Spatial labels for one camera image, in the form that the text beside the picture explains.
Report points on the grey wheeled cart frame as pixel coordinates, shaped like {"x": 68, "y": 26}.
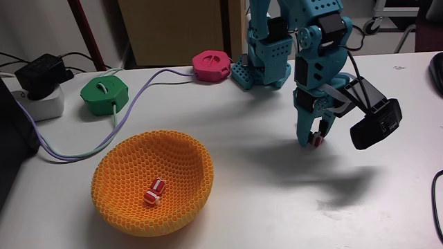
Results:
{"x": 372, "y": 26}

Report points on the wooden cabinet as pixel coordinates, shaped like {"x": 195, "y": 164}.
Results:
{"x": 173, "y": 31}

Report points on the yellow honeycomb basket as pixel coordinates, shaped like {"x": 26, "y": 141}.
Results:
{"x": 131, "y": 162}

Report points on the black power adapter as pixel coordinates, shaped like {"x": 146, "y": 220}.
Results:
{"x": 38, "y": 74}

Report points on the dark board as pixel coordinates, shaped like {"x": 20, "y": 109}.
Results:
{"x": 14, "y": 145}

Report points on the dark chair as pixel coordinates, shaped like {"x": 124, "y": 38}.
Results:
{"x": 429, "y": 34}

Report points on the white power socket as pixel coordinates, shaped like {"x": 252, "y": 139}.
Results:
{"x": 45, "y": 107}

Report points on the black computer mouse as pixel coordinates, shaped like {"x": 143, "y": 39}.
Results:
{"x": 437, "y": 72}

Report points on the red pole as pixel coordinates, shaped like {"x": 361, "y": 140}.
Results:
{"x": 86, "y": 34}

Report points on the red white cube piece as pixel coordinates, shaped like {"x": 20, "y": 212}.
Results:
{"x": 315, "y": 140}
{"x": 158, "y": 186}
{"x": 151, "y": 198}

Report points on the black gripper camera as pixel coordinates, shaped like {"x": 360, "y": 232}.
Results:
{"x": 375, "y": 126}

